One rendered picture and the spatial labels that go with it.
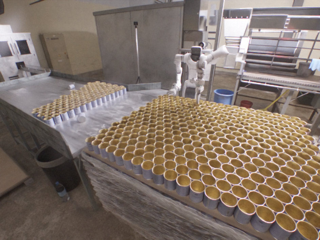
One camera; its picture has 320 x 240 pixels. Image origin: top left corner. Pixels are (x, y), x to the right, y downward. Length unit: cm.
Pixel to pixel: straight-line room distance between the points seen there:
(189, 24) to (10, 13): 630
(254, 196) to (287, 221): 14
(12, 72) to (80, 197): 467
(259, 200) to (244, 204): 8
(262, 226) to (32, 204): 243
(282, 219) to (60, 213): 213
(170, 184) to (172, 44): 303
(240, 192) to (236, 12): 318
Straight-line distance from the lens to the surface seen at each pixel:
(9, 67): 613
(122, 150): 98
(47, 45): 766
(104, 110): 173
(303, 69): 448
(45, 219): 238
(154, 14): 371
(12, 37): 617
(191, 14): 308
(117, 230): 200
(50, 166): 211
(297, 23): 354
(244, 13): 355
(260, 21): 351
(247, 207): 82
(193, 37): 315
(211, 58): 154
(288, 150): 119
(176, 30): 344
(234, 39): 360
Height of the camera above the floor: 179
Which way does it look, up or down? 30 degrees down
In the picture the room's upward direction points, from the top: straight up
